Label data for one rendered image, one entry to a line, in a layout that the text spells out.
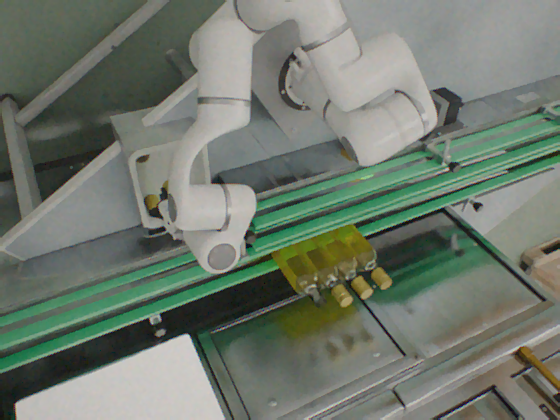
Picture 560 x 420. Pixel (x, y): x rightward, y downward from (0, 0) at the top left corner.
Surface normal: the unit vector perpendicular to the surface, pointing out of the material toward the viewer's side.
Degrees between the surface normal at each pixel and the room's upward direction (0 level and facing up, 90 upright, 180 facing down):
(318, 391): 90
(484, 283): 90
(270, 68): 5
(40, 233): 0
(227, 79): 34
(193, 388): 90
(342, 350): 90
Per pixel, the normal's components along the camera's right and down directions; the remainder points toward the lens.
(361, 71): 0.06, 0.15
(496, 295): 0.02, -0.74
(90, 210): 0.46, 0.61
